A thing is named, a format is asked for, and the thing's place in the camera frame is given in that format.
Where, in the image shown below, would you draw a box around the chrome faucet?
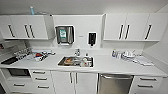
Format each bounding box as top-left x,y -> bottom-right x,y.
73,48 -> 82,58

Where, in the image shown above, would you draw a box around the clear container orange food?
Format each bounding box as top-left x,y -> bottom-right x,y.
63,58 -> 74,65

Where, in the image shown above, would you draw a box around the black soap dispenser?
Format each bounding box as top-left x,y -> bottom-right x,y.
87,31 -> 98,47

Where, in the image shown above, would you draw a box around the stainless steel dishwasher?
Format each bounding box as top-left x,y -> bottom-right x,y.
97,73 -> 135,94

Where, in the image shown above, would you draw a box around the white dishes on counter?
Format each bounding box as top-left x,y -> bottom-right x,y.
134,54 -> 154,66

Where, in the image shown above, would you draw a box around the stainless steel sink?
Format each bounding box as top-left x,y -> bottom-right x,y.
57,55 -> 95,69

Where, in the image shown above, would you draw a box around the white sink base cabinet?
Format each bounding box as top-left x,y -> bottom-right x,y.
51,70 -> 99,94

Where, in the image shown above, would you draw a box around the steel paper towel dispenser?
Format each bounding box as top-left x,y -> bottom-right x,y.
54,24 -> 75,46

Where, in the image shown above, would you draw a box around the black built-in microwave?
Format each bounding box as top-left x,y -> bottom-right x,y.
5,67 -> 32,78

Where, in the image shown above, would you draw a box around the red utensil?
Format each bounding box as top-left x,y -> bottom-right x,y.
35,53 -> 44,58

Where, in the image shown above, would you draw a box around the wire dish rack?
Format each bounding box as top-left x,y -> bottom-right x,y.
14,46 -> 57,63

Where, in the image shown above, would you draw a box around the white wall cabinet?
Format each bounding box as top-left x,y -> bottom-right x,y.
0,13 -> 55,40
102,12 -> 168,43

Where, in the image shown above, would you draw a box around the microwave oven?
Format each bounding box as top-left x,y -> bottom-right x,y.
0,66 -> 54,94

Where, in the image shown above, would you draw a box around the white patterned mug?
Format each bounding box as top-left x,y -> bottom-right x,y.
79,57 -> 92,67

